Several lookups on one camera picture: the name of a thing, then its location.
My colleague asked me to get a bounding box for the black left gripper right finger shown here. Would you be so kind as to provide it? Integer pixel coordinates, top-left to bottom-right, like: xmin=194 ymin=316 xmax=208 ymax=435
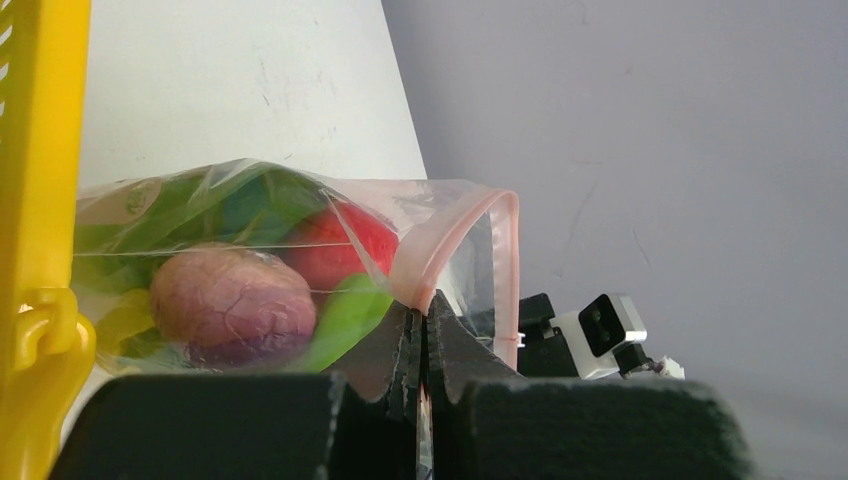
xmin=424 ymin=295 xmax=756 ymax=479

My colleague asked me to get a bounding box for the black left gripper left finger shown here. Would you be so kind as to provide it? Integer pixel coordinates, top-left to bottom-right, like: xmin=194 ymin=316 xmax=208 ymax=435
xmin=50 ymin=304 xmax=422 ymax=479

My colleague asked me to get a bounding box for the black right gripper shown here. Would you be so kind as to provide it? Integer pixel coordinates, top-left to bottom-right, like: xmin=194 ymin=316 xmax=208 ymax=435
xmin=517 ymin=293 xmax=579 ymax=378

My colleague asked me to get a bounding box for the green leaf vegetable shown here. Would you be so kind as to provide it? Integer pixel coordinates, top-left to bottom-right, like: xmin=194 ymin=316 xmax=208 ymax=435
xmin=297 ymin=273 xmax=394 ymax=372

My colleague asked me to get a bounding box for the clear zip top bag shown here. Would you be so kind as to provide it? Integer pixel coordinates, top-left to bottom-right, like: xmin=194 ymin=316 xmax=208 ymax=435
xmin=72 ymin=159 xmax=519 ymax=375

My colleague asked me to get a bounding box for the green white bok choy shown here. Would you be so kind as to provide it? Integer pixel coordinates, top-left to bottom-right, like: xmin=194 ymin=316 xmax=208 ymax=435
xmin=71 ymin=160 xmax=328 ymax=294

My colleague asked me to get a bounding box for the yellow napa cabbage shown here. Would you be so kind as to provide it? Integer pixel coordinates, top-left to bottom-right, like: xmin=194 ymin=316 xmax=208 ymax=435
xmin=95 ymin=289 xmax=162 ymax=358

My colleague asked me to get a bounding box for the yellow plastic basket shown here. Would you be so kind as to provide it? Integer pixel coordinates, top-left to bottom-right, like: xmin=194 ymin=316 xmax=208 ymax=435
xmin=1 ymin=1 xmax=95 ymax=479

